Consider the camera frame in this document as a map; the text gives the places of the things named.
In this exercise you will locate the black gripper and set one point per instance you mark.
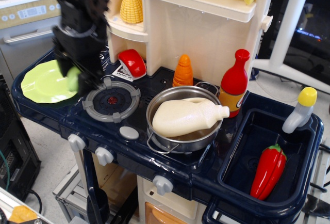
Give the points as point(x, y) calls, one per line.
point(81, 50)

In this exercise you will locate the green toy pear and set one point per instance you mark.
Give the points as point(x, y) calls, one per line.
point(72, 79)

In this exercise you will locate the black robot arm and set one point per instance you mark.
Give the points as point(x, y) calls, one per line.
point(80, 15)

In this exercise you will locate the light green plate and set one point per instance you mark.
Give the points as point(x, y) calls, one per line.
point(45, 84)

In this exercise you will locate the grey toy burner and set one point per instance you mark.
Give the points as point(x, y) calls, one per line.
point(112, 101)

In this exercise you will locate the red white toy can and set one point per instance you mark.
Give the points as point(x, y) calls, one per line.
point(132, 63)

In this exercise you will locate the grey left knob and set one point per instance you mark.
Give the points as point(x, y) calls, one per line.
point(76, 142)

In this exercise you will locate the grey knob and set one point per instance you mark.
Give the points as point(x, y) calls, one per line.
point(162, 184)
point(76, 142)
point(104, 156)

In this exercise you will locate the grey toy dishwasher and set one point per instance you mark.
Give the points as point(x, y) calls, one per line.
point(26, 33)

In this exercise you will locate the grey oval button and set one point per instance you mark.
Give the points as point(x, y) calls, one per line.
point(128, 133)

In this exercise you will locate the cream toy kitchen shelf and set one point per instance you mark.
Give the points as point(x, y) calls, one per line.
point(208, 31)

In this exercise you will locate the yellow toy corn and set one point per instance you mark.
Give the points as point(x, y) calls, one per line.
point(131, 11)

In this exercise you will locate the grey middle knob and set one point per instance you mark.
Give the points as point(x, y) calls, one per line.
point(104, 156)

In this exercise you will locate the cream toy bottle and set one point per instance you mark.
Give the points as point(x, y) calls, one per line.
point(175, 118)

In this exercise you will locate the orange toy carrot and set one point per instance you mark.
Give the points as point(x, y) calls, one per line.
point(183, 75)

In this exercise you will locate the black computer case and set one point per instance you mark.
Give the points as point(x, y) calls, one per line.
point(20, 164)

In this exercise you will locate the steel pot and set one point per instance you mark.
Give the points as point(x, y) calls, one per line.
point(186, 143)

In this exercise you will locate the grey right knob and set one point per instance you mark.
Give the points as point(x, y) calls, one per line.
point(162, 184)

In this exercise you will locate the red ketchup bottle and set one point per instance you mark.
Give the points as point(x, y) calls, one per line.
point(234, 83)

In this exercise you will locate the navy toy kitchen counter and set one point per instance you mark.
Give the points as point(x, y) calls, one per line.
point(220, 175)

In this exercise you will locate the red toy pepper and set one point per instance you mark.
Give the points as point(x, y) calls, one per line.
point(270, 167)

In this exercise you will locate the grey yellow toy faucet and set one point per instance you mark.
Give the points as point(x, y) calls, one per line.
point(302, 111)

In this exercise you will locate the white stand frame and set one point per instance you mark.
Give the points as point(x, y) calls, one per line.
point(275, 64)

